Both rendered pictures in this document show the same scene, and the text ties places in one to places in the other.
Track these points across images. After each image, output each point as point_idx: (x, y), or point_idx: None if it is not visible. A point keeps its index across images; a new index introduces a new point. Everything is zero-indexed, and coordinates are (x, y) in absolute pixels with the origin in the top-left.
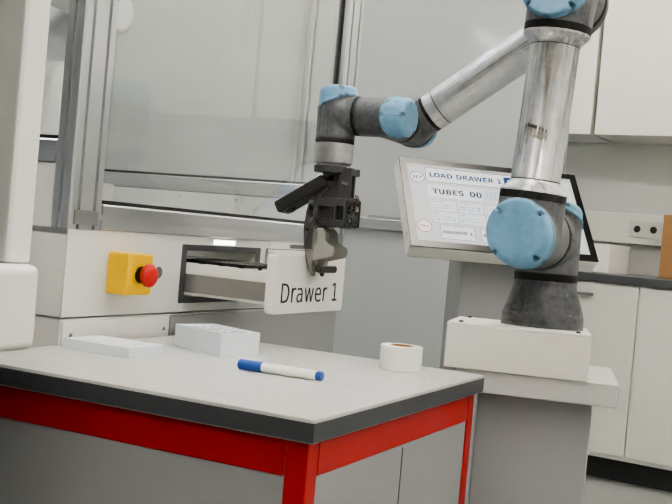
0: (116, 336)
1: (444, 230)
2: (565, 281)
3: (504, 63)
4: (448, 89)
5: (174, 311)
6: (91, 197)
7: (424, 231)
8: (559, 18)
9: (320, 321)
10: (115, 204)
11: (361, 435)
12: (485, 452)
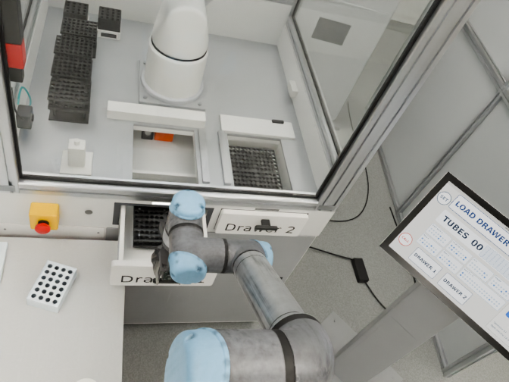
0: (50, 232)
1: (416, 253)
2: None
3: (257, 317)
4: (241, 277)
5: (109, 227)
6: (4, 180)
7: (400, 243)
8: None
9: (291, 241)
10: (40, 180)
11: None
12: None
